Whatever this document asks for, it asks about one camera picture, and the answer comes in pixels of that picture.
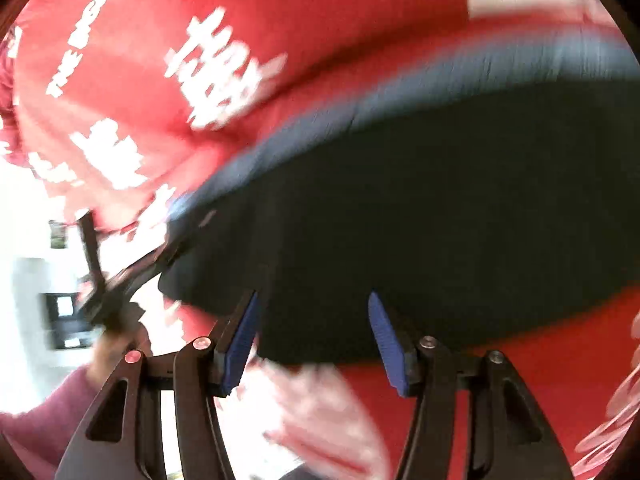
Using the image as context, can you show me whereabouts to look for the black pants with patterned waistband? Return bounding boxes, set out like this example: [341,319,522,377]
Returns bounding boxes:
[160,32,639,364]

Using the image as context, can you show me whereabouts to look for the person's left hand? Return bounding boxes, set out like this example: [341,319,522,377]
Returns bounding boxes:
[87,322,152,390]

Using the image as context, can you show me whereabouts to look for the pink sleeved forearm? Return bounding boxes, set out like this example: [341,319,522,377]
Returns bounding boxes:
[1,365,99,480]

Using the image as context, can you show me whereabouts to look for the red sofa cover with characters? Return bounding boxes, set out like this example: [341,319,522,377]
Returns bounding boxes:
[1,0,639,479]

